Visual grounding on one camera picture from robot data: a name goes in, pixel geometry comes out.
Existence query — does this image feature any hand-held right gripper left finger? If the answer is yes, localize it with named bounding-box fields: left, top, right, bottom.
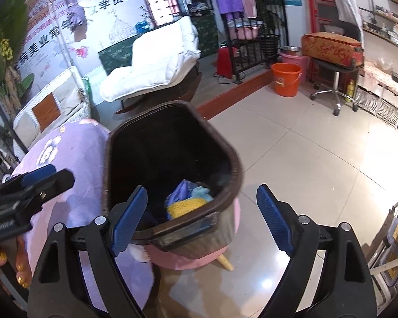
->
left=27, top=185, right=149, bottom=318

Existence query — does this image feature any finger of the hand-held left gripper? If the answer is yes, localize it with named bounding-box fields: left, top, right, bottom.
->
left=28, top=168, right=75, bottom=206
left=21, top=164, right=58, bottom=188

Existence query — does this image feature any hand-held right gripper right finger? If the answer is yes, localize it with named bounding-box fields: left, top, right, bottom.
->
left=252, top=184, right=379, bottom=318

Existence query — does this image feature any dark brown trash bin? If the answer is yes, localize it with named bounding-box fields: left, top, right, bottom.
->
left=102, top=100, right=243, bottom=251

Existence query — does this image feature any person's left hand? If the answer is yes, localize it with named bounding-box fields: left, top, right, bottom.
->
left=0, top=233, right=33, bottom=289

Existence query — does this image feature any purple floral tablecloth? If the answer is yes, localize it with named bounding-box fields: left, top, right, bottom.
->
left=11, top=119, right=155, bottom=312

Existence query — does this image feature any yellow foam fruit net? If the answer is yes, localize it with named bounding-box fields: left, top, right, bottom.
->
left=167, top=198, right=208, bottom=220

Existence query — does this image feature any orange seat cushion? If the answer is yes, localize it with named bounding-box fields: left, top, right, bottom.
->
left=32, top=98, right=61, bottom=130

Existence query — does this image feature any pink round stool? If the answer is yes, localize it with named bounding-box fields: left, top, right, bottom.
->
left=133, top=200, right=241, bottom=271

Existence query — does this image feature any white wicker bench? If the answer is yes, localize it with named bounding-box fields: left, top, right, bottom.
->
left=13, top=66, right=90, bottom=149

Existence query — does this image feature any artificial plant decoration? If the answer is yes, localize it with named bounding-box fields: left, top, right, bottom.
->
left=0, top=0, right=35, bottom=120

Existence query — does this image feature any orange plastic bucket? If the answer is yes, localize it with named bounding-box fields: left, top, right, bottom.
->
left=271, top=62, right=302, bottom=98

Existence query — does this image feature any chrome swivel stool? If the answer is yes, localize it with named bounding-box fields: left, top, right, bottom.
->
left=310, top=58, right=359, bottom=116

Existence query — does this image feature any white cushioned rocking chair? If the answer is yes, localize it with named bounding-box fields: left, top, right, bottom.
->
left=99, top=15, right=202, bottom=115

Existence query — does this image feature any yellow bottle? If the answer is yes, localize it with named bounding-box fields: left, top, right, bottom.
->
left=345, top=79, right=356, bottom=103

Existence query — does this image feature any white wicker basket shelf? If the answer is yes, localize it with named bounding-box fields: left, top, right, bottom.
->
left=353, top=84, right=398, bottom=140

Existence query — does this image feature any pink plastic bucket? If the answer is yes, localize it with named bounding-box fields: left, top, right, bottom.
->
left=279, top=51, right=310, bottom=81

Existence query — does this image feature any red bag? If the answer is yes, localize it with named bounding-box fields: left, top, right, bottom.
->
left=217, top=47, right=238, bottom=79

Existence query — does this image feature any metal basin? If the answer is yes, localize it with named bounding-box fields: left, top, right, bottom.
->
left=279, top=46, right=302, bottom=58

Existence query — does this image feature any purple hanging cloth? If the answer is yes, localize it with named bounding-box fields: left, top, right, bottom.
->
left=60, top=0, right=87, bottom=32

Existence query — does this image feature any black metal rack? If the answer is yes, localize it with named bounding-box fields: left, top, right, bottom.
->
left=220, top=0, right=289, bottom=83

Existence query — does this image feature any lace cloth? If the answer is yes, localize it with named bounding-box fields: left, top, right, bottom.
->
left=363, top=58, right=398, bottom=97

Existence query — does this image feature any pink basin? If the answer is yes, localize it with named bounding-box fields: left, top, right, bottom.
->
left=229, top=20, right=264, bottom=40

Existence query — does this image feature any green patterned counter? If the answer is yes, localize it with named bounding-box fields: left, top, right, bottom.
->
left=98, top=15, right=218, bottom=73

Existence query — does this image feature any black glass tank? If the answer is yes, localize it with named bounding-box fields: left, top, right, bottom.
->
left=181, top=0, right=214, bottom=17

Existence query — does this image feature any white wire rack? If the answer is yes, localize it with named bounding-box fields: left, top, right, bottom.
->
left=368, top=189, right=398, bottom=308

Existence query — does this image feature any wall poster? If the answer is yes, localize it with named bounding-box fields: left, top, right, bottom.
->
left=20, top=0, right=153, bottom=83

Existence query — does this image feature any red door frame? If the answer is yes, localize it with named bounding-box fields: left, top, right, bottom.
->
left=302, top=0, right=339, bottom=83

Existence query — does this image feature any wall shelf with jars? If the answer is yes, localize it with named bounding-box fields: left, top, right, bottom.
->
left=358, top=0, right=398, bottom=45

